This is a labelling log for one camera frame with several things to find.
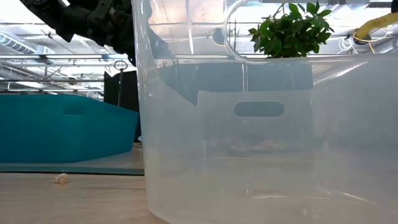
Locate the metal rod with ring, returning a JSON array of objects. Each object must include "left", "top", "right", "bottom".
[{"left": 113, "top": 60, "right": 129, "bottom": 107}]

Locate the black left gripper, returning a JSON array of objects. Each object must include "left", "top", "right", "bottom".
[{"left": 88, "top": 0, "right": 174, "bottom": 67}]

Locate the large clear plastic container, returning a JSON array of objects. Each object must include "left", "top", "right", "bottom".
[{"left": 132, "top": 0, "right": 398, "bottom": 224}]

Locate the small beige crumb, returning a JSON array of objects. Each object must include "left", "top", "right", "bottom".
[{"left": 53, "top": 172, "right": 70, "bottom": 185}]

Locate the thick yellow sleeved cable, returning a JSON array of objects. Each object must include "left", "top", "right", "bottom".
[{"left": 353, "top": 12, "right": 398, "bottom": 43}]

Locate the black panel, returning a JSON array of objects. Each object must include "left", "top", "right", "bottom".
[{"left": 103, "top": 70, "right": 140, "bottom": 113}]

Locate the teal plastic bin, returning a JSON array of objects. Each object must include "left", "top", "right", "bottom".
[{"left": 0, "top": 93, "right": 140, "bottom": 164}]

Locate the green leafy plant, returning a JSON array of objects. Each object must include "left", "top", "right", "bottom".
[{"left": 248, "top": 1, "right": 335, "bottom": 59}]

